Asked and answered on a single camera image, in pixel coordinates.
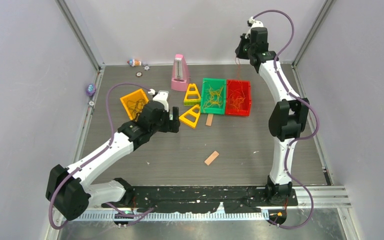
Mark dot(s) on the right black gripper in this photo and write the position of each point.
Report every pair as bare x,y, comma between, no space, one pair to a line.
238,53

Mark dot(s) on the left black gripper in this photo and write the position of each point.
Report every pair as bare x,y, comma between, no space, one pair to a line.
175,122

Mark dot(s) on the orange plastic bin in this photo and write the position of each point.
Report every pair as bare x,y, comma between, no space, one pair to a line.
134,103

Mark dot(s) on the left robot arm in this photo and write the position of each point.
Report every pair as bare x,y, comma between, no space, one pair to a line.
71,190

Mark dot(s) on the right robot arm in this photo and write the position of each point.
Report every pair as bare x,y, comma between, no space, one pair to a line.
289,116

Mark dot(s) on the yellow triangle block lower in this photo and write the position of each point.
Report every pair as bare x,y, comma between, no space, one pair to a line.
191,116

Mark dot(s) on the yellow triangle block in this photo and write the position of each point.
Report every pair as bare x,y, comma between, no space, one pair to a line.
192,95
191,116

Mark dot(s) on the yellow triangle block upper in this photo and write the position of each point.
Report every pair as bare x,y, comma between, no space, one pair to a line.
192,95

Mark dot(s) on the small wooden block upright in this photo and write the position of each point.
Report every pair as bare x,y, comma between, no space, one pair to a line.
209,120

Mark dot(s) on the pink metronome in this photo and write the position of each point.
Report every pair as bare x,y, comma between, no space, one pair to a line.
180,78

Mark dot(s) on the green plastic bin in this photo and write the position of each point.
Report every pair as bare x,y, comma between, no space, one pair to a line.
213,96

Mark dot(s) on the flat wooden block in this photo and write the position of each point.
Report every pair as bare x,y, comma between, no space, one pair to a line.
211,158

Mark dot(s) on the red plastic bin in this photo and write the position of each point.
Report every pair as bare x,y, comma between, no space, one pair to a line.
239,98

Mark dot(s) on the small toy figurine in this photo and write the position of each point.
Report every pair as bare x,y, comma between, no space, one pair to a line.
134,62

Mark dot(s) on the purple toy ball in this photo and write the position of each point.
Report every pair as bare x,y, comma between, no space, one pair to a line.
91,90

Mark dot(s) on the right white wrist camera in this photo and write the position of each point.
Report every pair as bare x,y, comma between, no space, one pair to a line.
253,23

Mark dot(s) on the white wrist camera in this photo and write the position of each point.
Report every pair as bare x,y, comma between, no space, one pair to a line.
253,23
160,96

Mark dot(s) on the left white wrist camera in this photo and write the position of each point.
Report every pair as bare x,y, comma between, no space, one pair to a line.
160,96

